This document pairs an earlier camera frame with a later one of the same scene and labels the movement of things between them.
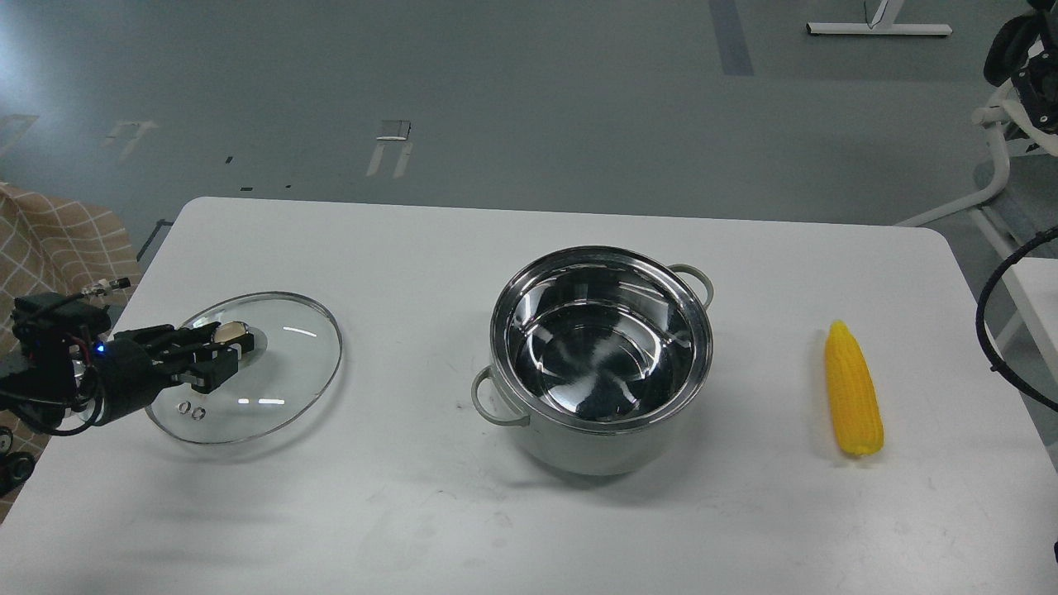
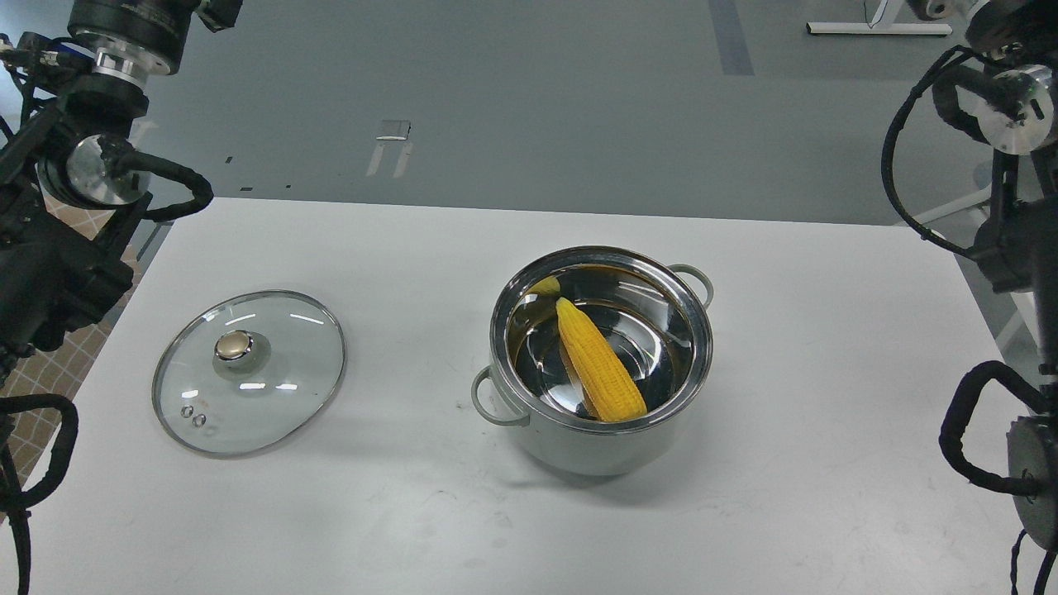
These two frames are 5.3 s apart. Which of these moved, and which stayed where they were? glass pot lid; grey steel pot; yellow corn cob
Moved: yellow corn cob
Stayed: glass pot lid; grey steel pot
